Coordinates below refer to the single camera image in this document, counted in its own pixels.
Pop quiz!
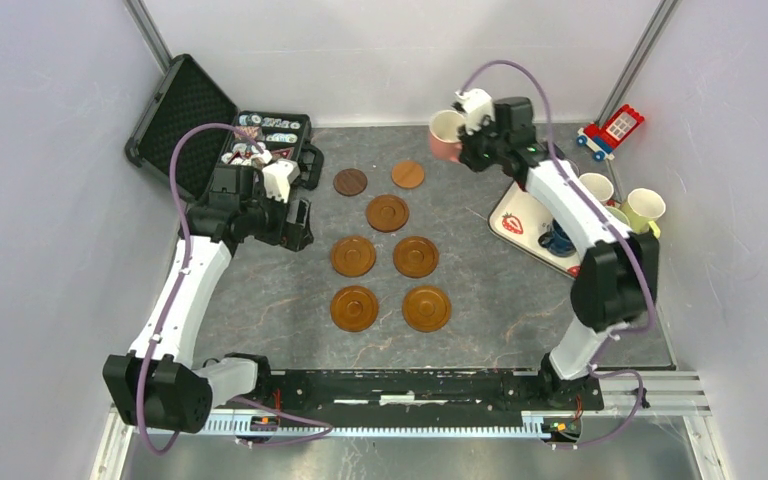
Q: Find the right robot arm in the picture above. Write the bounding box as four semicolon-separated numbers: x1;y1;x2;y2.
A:
453;89;659;408

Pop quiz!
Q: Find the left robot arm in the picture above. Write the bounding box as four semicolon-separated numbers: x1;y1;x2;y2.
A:
102;160;313;433

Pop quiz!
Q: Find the grooved wooden coaster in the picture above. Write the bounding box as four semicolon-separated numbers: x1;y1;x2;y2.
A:
365;194;410;233

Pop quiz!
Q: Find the light green mug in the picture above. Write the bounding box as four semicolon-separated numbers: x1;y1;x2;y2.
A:
605;206;632;231

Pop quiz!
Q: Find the yellow mug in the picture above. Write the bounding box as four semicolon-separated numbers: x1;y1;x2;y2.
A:
620;188;666;239

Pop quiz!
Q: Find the strawberry pattern tray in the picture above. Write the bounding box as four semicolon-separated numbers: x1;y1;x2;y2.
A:
488;183;580;278

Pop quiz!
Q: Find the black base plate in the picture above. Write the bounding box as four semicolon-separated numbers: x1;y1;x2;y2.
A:
247;368;604;428

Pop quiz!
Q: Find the red blue toy truck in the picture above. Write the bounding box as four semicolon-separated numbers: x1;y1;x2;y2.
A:
575;104;645;162

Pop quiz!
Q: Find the cream pink mug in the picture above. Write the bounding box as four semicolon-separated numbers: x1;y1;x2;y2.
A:
579;172;615;205

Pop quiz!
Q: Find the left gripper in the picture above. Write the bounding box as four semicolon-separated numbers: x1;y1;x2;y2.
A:
241;183;313;251

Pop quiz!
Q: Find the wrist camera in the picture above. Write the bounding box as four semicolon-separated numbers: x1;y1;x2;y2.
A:
261;159;300;203
453;88;495;135

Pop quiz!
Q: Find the dark blue mug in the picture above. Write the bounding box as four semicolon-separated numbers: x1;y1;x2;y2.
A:
538;220;577;258

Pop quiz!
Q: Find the dark brown coaster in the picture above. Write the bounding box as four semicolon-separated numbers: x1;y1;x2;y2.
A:
333;168;368;197

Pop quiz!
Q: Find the black poker chip case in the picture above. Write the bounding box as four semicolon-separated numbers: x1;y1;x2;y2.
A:
125;54;324;202

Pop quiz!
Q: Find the light wooden coaster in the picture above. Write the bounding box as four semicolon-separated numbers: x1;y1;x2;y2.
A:
391;160;425;189

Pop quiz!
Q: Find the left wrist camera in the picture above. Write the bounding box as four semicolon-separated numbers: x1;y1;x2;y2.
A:
261;159;300;203

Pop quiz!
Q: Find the aluminium frame rail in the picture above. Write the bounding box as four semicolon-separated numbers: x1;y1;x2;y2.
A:
193;370;711;439

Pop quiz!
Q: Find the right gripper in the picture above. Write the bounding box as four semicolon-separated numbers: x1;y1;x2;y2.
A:
457;114;507;173

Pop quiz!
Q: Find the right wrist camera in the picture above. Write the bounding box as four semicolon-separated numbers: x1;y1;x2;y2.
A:
453;88;495;135

